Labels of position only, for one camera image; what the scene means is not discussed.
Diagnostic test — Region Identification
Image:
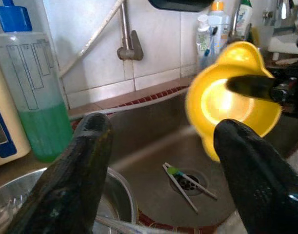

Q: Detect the wide steel bowl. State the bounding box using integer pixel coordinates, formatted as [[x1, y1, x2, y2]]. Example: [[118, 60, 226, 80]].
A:
[[0, 166, 139, 234]]

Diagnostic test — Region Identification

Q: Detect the white training chopsticks green clip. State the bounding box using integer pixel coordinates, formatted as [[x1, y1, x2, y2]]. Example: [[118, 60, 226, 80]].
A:
[[162, 161, 219, 215]]

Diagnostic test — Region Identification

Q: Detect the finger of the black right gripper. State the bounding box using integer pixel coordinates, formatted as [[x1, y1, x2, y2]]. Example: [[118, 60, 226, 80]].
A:
[[225, 74, 278, 102]]

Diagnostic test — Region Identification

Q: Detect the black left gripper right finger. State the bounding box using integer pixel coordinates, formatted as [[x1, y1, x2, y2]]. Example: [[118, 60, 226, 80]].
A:
[[213, 118, 298, 234]]

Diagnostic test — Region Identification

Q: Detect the yellow plastic bowl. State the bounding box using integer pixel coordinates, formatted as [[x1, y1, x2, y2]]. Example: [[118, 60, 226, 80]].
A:
[[184, 40, 284, 163]]

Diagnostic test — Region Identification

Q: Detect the white bottle with orange cap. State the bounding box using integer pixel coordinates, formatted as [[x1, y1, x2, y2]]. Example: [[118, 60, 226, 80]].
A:
[[208, 0, 231, 51]]

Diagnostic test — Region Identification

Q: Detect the white water hose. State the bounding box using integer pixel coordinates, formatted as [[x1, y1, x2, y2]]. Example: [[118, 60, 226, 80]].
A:
[[58, 0, 126, 79]]

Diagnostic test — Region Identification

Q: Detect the clear plastic cup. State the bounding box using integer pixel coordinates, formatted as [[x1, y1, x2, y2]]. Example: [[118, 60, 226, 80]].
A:
[[199, 47, 219, 71]]

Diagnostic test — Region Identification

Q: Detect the small white bottle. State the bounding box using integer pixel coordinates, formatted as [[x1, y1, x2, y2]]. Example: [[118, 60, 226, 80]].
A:
[[196, 14, 212, 59]]

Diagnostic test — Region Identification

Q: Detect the chrome sink faucet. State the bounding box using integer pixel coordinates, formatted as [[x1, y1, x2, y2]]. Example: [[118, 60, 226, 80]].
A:
[[229, 0, 298, 41]]

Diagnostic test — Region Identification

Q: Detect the steel sink basin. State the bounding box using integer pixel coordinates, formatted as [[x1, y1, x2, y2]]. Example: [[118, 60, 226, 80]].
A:
[[70, 84, 298, 229]]

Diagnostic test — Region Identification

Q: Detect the grey wall tap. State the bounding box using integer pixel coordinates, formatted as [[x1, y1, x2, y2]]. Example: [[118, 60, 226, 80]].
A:
[[116, 0, 144, 61]]

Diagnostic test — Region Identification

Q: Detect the black hanging tray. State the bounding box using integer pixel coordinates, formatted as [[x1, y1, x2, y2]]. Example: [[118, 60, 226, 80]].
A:
[[148, 0, 215, 12]]

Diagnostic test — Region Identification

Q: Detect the blue black toothbrush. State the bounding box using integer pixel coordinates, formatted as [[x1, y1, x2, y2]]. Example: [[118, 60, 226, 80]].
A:
[[202, 26, 219, 59]]

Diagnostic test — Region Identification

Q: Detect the blue capped green liquid bottle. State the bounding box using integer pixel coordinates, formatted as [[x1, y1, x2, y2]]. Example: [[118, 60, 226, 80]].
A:
[[0, 0, 74, 163]]

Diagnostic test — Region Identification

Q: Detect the white bottle with green cap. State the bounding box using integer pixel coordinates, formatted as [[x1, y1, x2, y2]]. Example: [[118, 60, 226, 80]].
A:
[[233, 0, 253, 42]]

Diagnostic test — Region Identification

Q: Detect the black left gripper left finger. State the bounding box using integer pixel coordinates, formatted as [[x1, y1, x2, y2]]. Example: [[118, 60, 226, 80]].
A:
[[6, 112, 114, 234]]

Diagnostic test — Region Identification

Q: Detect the beige water ionizer machine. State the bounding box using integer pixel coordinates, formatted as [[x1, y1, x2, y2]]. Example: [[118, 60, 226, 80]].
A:
[[0, 55, 32, 169]]

